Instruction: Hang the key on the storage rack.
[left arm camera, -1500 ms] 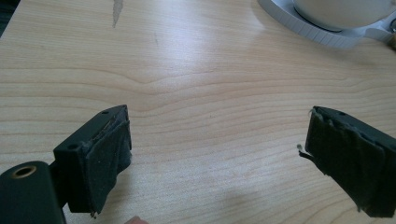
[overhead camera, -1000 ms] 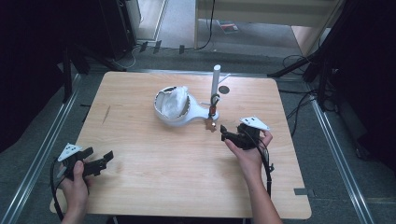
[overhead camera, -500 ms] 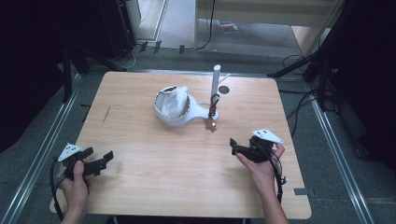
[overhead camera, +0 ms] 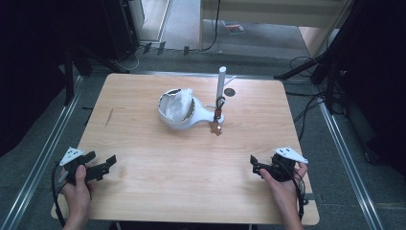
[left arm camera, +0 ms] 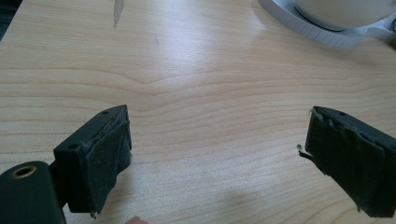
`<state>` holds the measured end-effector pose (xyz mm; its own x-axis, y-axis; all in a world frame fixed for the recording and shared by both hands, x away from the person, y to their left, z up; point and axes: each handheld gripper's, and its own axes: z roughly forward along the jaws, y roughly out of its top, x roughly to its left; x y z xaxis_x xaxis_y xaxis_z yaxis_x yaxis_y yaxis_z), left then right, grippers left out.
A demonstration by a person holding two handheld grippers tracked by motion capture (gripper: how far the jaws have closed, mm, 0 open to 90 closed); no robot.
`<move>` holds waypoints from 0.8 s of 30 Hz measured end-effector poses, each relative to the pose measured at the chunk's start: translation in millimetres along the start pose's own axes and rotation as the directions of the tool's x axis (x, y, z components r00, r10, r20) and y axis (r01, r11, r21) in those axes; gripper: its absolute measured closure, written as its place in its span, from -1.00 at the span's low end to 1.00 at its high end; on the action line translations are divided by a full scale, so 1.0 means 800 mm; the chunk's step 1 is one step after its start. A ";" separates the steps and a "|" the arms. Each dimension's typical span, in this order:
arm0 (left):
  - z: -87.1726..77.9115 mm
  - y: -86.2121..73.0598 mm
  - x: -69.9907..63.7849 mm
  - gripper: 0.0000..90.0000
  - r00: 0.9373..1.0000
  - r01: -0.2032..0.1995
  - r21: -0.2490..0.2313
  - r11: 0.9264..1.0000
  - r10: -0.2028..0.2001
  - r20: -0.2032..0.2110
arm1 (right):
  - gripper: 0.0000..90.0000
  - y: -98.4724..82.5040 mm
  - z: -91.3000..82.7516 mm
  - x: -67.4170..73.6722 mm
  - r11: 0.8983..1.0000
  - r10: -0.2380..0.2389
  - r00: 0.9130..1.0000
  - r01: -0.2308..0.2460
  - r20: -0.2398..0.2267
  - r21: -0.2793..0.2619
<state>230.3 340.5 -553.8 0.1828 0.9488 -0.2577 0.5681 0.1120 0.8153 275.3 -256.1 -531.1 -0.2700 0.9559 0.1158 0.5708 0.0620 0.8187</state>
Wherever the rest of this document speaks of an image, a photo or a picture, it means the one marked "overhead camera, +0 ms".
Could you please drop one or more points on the light wooden furniture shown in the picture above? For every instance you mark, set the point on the light wooden furniture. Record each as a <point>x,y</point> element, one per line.
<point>274,12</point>

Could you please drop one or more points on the aluminium floor rail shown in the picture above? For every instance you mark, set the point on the aluminium floor rail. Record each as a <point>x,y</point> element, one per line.
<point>348,166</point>
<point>35,166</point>

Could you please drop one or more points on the black metal stand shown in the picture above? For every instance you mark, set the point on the black metal stand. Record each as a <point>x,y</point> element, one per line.
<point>68,76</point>

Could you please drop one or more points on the dark curtain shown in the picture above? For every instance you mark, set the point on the dark curtain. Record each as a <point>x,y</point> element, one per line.
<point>28,64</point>

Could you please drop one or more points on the person's right hand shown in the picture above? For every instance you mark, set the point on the person's right hand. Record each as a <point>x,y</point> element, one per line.
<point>282,191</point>

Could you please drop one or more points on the person's left hand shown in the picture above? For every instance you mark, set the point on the person's left hand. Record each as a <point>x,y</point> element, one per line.
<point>76,195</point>

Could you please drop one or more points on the white bowl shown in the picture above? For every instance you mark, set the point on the white bowl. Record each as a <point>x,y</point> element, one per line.
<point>166,118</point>

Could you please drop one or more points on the white stand with post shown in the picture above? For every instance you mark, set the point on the white stand with post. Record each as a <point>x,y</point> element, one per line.
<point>221,83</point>

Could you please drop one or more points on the red booklet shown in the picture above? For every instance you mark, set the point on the red booklet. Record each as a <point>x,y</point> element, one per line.
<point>234,27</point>

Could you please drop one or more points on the dark round table grommet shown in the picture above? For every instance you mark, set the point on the dark round table grommet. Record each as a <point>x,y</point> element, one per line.
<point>230,92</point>

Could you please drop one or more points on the black cabinet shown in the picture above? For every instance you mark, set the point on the black cabinet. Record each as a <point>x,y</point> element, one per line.
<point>119,28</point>

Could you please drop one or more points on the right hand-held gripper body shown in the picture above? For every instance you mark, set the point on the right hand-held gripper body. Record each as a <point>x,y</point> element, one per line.
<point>285,163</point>

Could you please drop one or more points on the white tissue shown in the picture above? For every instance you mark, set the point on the white tissue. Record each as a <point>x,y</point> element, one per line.
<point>179,103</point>

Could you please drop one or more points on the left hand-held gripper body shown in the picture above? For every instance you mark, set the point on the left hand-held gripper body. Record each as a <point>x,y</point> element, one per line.
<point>73,158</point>

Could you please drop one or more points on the black tripod stand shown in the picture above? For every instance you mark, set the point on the black tripod stand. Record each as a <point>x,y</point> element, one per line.
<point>319,64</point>

